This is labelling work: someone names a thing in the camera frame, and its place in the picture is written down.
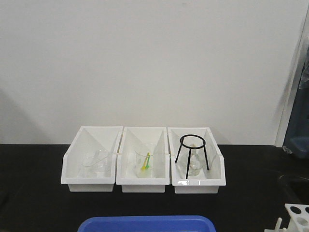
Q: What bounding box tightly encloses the white storage bin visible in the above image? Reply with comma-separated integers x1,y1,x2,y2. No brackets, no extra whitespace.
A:
61,126,124,192
168,127,226,194
116,127,170,193

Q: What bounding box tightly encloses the black metal tripod stand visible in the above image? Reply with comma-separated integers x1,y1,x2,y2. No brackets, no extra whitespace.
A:
175,134,210,179

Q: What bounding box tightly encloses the clear beaker in left bin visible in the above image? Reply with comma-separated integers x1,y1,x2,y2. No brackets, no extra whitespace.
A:
79,149,111,178

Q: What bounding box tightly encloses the clear plastic bag of pegs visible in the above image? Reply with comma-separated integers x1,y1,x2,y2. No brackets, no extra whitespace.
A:
298,36,309,89

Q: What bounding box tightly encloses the green plastic spatula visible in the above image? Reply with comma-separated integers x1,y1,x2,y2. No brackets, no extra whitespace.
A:
145,154,151,169

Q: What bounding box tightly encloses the yellow plastic spatula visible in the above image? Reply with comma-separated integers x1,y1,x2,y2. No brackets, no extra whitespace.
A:
141,152,150,171

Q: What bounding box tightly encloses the black lab sink basin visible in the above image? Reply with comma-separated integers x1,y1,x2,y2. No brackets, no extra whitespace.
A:
278,175,309,204

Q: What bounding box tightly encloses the white right storage bin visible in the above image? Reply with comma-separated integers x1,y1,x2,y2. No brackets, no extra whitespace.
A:
168,127,226,194

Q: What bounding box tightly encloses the white test tube rack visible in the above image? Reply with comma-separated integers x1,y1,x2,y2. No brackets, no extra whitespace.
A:
264,203,309,232

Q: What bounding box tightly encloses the grey pegboard drying rack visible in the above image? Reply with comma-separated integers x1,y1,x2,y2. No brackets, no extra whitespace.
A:
282,36,309,159

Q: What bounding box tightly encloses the clear glass flask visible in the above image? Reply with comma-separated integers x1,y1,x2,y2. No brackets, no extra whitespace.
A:
177,148,204,179

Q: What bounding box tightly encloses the white left storage bin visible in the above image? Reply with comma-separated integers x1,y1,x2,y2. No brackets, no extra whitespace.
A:
61,126,124,192

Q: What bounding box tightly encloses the blue plastic tray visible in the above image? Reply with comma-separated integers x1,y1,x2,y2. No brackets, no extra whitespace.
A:
78,216,216,232

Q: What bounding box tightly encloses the clear beaker in middle bin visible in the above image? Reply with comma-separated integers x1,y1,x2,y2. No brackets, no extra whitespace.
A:
134,143,156,178

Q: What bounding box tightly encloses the white middle storage bin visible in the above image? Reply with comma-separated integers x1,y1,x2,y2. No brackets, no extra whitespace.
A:
116,127,170,193

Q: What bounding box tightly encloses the clear beaker in bin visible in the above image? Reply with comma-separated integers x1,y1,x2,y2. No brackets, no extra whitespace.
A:
134,143,156,178
79,149,111,178

